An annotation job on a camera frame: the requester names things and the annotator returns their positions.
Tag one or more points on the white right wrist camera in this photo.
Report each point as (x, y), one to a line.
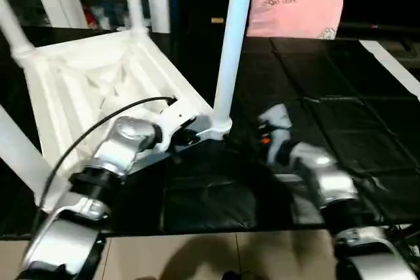
(275, 119)

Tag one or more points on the pink pillow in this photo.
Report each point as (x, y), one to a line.
(295, 11)

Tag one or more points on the white plastic table top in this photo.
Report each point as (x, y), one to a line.
(85, 83)

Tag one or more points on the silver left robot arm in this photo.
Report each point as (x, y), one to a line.
(125, 142)

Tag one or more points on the small yellow label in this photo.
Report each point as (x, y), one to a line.
(218, 21)

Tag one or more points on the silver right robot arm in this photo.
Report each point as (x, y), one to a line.
(321, 175)

